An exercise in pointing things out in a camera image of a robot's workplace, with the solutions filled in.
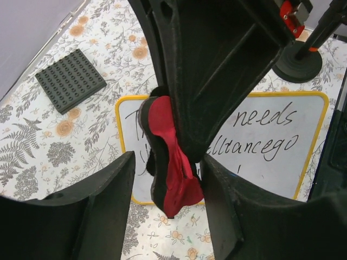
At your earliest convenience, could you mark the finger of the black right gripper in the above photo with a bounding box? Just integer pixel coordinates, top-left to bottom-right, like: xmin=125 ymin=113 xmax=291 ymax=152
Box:
xmin=130 ymin=1 xmax=294 ymax=163

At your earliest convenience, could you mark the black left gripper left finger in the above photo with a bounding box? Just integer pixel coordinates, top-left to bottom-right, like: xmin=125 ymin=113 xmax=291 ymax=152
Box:
xmin=1 ymin=152 xmax=136 ymax=259

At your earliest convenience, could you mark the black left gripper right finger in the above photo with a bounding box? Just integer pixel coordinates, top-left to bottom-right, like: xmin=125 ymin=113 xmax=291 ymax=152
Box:
xmin=202 ymin=155 xmax=346 ymax=259

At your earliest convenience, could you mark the red black felt eraser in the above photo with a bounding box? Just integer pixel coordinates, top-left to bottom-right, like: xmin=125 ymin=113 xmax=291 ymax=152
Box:
xmin=138 ymin=87 xmax=204 ymax=219

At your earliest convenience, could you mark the yellow framed small whiteboard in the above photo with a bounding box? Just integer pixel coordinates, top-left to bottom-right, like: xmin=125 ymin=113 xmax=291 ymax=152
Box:
xmin=115 ymin=92 xmax=329 ymax=205

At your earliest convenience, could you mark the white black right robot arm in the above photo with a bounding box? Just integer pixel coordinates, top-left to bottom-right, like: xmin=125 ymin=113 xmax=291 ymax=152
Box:
xmin=117 ymin=1 xmax=346 ymax=207

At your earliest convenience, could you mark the black round stand base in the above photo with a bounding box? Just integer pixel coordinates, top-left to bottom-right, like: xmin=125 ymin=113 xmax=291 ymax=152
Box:
xmin=272 ymin=41 xmax=323 ymax=83

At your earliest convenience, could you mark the floral patterned table mat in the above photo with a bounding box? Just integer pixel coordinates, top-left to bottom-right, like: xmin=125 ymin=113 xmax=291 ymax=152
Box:
xmin=0 ymin=0 xmax=347 ymax=260

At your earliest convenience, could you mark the dark grey studded baseplate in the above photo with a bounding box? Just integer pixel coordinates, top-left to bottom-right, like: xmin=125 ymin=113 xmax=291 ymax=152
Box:
xmin=35 ymin=49 xmax=107 ymax=115

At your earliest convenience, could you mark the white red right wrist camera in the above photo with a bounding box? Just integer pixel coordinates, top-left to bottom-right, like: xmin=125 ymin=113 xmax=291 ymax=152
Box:
xmin=278 ymin=0 xmax=313 ymax=38

